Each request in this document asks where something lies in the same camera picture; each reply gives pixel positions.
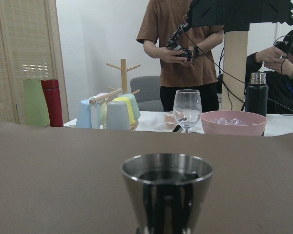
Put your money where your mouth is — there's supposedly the yellow cup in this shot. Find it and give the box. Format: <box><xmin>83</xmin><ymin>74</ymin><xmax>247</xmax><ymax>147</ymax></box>
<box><xmin>112</xmin><ymin>97</ymin><xmax>135</xmax><ymax>124</ymax></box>

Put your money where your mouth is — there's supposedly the seated person in black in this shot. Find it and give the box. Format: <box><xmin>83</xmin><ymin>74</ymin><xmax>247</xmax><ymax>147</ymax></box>
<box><xmin>245</xmin><ymin>26</ymin><xmax>293</xmax><ymax>115</ymax></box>

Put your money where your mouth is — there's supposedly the green tumbler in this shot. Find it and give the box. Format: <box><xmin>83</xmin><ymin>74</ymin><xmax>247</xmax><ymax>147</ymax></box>
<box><xmin>23</xmin><ymin>78</ymin><xmax>50</xmax><ymax>126</ymax></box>

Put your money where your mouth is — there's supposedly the person in brown shirt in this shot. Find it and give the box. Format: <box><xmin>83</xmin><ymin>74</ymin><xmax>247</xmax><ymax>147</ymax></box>
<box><xmin>136</xmin><ymin>0</ymin><xmax>224</xmax><ymax>112</ymax></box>

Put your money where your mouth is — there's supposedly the black teleoperation stand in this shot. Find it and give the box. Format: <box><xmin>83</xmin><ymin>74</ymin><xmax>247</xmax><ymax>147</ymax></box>
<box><xmin>188</xmin><ymin>0</ymin><xmax>293</xmax><ymax>111</ymax></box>

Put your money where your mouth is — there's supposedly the light blue cup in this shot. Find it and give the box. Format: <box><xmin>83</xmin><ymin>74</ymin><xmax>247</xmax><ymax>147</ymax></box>
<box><xmin>76</xmin><ymin>99</ymin><xmax>92</xmax><ymax>128</ymax></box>

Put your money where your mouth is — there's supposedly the grey cup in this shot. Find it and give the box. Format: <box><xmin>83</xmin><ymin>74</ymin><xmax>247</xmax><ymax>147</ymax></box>
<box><xmin>106</xmin><ymin>101</ymin><xmax>130</xmax><ymax>130</ymax></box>

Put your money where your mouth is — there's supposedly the wooden mug tree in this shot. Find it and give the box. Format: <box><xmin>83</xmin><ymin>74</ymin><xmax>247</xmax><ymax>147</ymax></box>
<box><xmin>106</xmin><ymin>58</ymin><xmax>141</xmax><ymax>94</ymax></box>

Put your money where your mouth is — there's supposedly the grey chair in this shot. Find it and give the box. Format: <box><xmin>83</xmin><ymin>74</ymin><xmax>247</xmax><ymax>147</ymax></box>
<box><xmin>130</xmin><ymin>76</ymin><xmax>163</xmax><ymax>112</ymax></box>

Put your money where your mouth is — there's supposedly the wine glass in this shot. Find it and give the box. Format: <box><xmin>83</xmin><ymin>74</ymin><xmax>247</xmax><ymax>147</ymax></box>
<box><xmin>173</xmin><ymin>89</ymin><xmax>202</xmax><ymax>133</ymax></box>

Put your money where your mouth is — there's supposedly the red thermos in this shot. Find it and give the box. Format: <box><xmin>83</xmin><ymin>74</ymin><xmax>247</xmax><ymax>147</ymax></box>
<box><xmin>41</xmin><ymin>79</ymin><xmax>63</xmax><ymax>127</ymax></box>

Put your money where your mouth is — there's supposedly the black insulated bottle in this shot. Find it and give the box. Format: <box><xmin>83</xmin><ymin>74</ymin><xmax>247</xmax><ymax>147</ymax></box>
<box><xmin>245</xmin><ymin>72</ymin><xmax>269</xmax><ymax>116</ymax></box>

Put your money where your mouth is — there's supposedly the steel jigger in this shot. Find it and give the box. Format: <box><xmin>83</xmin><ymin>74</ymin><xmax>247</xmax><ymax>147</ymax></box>
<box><xmin>121</xmin><ymin>153</ymin><xmax>213</xmax><ymax>234</ymax></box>

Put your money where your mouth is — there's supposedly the pink bowl with ice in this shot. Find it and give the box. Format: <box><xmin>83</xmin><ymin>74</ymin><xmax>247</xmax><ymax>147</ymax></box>
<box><xmin>201</xmin><ymin>110</ymin><xmax>267</xmax><ymax>136</ymax></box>

